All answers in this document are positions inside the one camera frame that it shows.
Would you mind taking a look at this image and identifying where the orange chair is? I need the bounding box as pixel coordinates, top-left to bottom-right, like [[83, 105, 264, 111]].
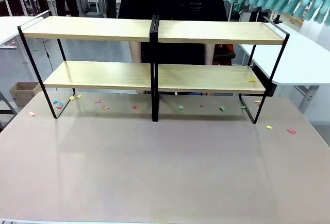
[[213, 44, 236, 66]]

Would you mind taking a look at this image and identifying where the cardboard box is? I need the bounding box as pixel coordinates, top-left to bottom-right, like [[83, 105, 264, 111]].
[[9, 81, 42, 108]]

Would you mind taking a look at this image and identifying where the black backpack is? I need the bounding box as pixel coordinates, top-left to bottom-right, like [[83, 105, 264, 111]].
[[36, 0, 50, 15]]

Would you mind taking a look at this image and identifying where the person's right forearm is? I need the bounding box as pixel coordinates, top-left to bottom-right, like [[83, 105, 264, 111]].
[[128, 41, 142, 64]]

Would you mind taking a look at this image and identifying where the person's left forearm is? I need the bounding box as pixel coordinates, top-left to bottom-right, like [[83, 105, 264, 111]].
[[205, 43, 216, 65]]

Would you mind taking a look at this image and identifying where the wooden shelf unit black frame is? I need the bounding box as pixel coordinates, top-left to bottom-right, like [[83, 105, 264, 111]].
[[17, 10, 161, 122], [149, 15, 291, 125]]

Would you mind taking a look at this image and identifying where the white table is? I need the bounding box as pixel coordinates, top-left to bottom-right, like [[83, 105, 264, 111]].
[[0, 15, 45, 65], [239, 20, 330, 118]]

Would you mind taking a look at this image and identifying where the person in black apron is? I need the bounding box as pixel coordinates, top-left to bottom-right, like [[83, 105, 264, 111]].
[[118, 0, 229, 66]]

